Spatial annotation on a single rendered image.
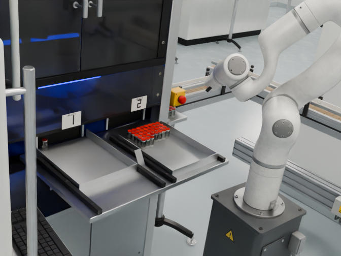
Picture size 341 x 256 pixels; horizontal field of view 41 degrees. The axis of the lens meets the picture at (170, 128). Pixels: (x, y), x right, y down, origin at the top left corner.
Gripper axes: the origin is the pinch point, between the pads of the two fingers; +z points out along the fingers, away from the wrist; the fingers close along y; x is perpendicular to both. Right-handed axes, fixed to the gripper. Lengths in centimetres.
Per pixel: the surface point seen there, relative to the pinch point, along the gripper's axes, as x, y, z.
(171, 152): 6.8, 29.9, 21.0
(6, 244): -20, 77, -57
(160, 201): 28, 50, 97
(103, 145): -17, 45, 21
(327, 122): 64, -35, 52
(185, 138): 9.1, 20.6, 29.6
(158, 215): 34, 58, 102
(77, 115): -32, 42, 12
